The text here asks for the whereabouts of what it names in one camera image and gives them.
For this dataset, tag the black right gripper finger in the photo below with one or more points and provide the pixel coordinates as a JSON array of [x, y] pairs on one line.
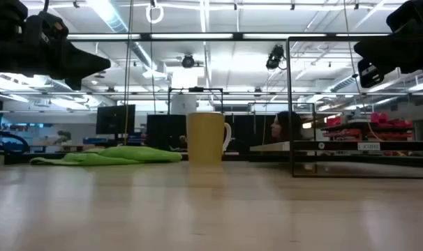
[[379, 50]]

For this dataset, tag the wooden shelf with black frame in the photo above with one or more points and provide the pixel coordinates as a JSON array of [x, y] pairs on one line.
[[337, 145]]

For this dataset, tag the tall yellow mug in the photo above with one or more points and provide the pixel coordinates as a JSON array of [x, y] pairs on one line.
[[206, 139]]

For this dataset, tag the green potted plant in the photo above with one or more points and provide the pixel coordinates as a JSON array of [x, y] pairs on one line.
[[64, 136]]

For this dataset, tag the black computer monitor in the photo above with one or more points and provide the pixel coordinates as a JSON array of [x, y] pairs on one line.
[[115, 120]]

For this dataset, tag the black rig crossbar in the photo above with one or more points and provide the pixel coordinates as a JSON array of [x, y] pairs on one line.
[[145, 36]]

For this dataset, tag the rack with red bins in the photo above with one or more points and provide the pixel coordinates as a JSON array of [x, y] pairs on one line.
[[389, 127]]

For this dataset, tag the green cloth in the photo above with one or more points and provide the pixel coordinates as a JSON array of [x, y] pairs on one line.
[[120, 155]]

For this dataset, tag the black partition panel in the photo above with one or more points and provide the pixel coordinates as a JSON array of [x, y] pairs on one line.
[[166, 132]]

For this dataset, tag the white cylinder tank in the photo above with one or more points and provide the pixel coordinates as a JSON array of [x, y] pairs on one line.
[[183, 104]]

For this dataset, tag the person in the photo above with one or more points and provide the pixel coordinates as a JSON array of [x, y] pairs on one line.
[[288, 127]]

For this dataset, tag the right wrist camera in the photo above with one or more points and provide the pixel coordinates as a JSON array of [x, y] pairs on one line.
[[370, 75]]

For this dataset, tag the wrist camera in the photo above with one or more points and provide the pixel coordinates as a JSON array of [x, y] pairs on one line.
[[45, 28], [370, 75]]

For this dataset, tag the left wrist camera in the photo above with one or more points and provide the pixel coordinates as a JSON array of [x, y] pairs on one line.
[[45, 28]]

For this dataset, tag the round black overhead camera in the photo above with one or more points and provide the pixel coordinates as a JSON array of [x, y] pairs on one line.
[[188, 61]]

